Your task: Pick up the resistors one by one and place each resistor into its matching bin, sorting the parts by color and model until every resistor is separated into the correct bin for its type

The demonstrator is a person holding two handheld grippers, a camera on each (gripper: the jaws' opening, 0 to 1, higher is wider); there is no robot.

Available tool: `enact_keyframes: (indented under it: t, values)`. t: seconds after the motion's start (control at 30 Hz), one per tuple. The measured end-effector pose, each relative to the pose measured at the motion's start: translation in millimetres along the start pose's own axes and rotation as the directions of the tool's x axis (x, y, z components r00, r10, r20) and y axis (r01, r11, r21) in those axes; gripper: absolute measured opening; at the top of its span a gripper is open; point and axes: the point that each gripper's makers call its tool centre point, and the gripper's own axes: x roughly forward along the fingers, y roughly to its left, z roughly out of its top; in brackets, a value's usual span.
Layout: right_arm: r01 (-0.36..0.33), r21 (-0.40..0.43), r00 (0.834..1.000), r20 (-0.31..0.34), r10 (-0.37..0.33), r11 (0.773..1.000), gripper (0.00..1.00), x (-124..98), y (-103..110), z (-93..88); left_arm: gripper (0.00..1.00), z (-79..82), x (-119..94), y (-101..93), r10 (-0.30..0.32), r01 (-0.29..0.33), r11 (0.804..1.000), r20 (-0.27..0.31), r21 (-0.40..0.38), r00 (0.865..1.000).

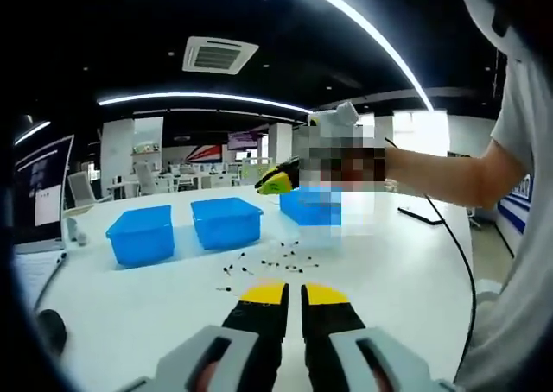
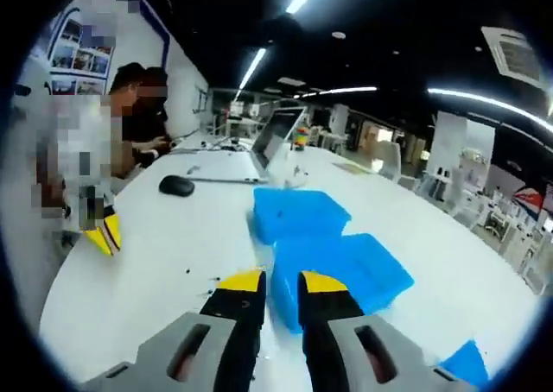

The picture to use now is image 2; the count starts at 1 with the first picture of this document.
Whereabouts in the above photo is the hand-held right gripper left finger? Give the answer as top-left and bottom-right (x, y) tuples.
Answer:
(79, 267), (268, 392)

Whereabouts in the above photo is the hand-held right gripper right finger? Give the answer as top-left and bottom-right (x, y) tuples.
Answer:
(296, 269), (480, 392)

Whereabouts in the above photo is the blue plastic bin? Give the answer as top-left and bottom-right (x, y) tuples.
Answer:
(271, 232), (416, 335)
(252, 187), (352, 244)
(438, 339), (492, 389)

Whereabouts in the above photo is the black computer mouse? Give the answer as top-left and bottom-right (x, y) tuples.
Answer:
(158, 174), (196, 198)

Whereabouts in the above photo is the person's white shirt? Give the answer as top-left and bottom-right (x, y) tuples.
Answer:
(6, 50), (60, 324)

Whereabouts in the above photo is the clear plastic bag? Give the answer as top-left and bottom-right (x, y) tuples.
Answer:
(276, 165), (310, 190)

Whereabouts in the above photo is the yellowish flat mat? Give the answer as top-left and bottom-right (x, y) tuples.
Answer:
(332, 161), (368, 175)

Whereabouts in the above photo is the white office chair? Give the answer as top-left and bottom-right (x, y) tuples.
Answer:
(375, 141), (404, 182)

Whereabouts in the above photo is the white laptop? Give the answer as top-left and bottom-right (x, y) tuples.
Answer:
(185, 105), (308, 186)

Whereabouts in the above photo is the row of white office desks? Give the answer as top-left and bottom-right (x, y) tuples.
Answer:
(401, 167), (552, 294)

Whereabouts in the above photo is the curved ceiling light strip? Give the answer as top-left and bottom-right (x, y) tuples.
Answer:
(427, 87), (553, 134)

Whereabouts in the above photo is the white ceiling air vent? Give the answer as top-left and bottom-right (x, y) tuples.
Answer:
(480, 25), (543, 92)

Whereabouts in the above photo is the wall poster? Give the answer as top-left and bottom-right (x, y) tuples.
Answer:
(45, 0), (174, 98)

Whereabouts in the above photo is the red blue wall banner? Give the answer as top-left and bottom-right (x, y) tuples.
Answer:
(512, 184), (550, 220)

